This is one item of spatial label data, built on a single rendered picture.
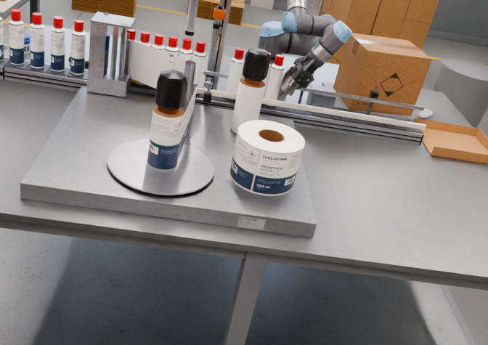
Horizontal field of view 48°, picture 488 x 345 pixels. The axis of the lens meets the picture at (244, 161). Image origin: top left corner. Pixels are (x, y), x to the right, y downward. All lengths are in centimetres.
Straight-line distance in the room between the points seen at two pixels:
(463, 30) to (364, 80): 599
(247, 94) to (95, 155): 53
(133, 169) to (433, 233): 92
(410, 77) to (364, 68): 22
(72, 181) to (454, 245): 112
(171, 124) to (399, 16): 422
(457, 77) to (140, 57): 282
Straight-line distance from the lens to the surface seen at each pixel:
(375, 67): 237
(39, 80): 220
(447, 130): 255
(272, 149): 152
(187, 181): 155
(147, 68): 205
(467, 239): 182
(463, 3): 818
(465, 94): 437
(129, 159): 162
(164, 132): 152
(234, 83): 211
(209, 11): 646
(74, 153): 166
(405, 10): 553
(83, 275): 221
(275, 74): 211
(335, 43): 206
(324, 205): 170
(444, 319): 247
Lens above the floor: 172
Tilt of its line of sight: 29 degrees down
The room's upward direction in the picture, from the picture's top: 12 degrees clockwise
